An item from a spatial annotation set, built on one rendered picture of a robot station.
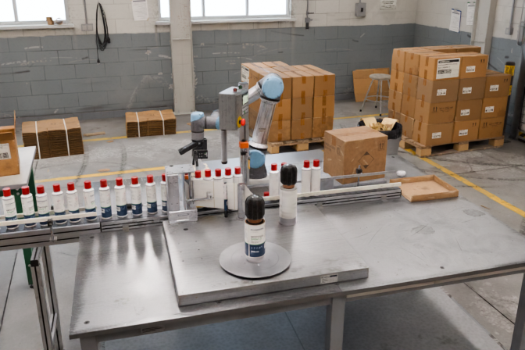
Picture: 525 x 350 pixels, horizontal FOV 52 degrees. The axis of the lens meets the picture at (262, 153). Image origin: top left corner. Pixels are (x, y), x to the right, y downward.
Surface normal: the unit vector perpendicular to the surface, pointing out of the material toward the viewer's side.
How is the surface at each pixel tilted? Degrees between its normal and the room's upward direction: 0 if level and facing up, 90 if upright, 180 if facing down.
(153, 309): 0
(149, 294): 0
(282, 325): 1
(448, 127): 89
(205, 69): 90
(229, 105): 90
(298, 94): 91
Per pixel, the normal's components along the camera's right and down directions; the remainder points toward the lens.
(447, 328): -0.01, -0.95
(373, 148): 0.39, 0.30
